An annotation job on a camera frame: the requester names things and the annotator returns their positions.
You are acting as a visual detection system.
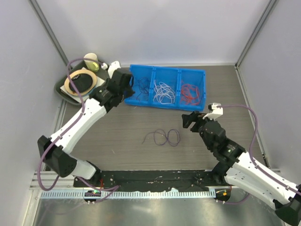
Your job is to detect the tan tape roll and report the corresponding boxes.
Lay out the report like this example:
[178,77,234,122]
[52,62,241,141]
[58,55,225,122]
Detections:
[64,69,97,96]

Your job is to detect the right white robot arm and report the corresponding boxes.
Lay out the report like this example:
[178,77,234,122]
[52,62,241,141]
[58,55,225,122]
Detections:
[182,111,301,226]

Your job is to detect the orange wire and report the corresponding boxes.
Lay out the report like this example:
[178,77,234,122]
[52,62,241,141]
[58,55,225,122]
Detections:
[180,81,203,106]

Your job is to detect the yellow-green mug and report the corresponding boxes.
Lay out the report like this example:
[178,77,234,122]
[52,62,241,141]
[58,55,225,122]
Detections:
[84,53,100,72]

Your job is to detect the left corner aluminium post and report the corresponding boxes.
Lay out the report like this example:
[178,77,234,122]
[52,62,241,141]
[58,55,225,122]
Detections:
[28,0,69,66]

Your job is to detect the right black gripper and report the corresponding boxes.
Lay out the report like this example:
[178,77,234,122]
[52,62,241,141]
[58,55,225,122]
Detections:
[182,111,217,151]

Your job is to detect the corner aluminium post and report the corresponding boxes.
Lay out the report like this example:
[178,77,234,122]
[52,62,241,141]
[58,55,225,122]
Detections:
[235,0,278,69]
[28,0,69,66]

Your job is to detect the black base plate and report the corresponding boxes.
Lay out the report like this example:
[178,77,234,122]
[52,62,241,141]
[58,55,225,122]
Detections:
[72,168,240,193]

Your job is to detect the white wire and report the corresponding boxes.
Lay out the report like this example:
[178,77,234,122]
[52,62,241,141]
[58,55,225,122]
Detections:
[152,79,176,104]

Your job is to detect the white paper pad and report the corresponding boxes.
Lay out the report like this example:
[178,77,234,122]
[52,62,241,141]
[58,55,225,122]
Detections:
[60,76,104,105]

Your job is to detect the slotted cable duct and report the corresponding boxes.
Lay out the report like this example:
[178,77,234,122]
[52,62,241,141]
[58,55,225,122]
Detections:
[40,188,216,200]

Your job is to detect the blue three-compartment bin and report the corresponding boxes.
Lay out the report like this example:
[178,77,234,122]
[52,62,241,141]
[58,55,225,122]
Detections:
[125,65,206,111]

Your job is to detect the black round disc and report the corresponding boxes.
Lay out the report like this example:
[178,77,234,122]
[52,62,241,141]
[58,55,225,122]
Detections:
[72,74,93,93]

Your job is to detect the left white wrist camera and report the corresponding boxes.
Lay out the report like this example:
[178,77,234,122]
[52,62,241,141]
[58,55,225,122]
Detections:
[100,61,121,78]

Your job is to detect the right corner aluminium post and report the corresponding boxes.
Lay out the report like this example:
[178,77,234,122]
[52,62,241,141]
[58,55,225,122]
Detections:
[235,0,278,69]

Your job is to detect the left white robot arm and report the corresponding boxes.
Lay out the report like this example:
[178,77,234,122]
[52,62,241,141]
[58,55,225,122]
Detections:
[38,68,135,188]

